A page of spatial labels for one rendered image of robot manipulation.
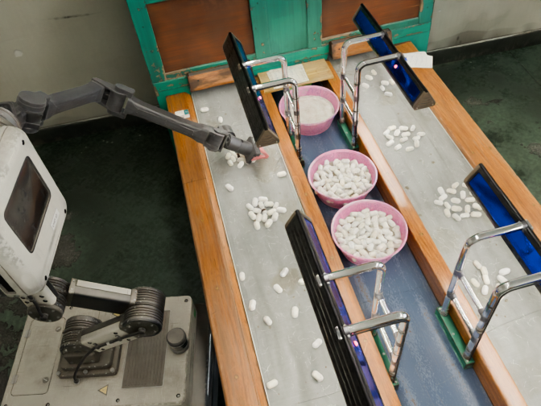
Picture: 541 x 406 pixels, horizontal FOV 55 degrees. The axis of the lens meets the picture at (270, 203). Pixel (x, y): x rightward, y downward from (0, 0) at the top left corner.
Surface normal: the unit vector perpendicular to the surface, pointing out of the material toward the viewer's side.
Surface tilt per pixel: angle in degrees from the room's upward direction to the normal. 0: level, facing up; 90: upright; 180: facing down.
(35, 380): 0
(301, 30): 90
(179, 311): 0
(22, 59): 90
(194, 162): 0
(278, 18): 90
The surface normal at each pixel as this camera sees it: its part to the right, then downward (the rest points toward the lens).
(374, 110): -0.08, -0.64
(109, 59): 0.20, 0.74
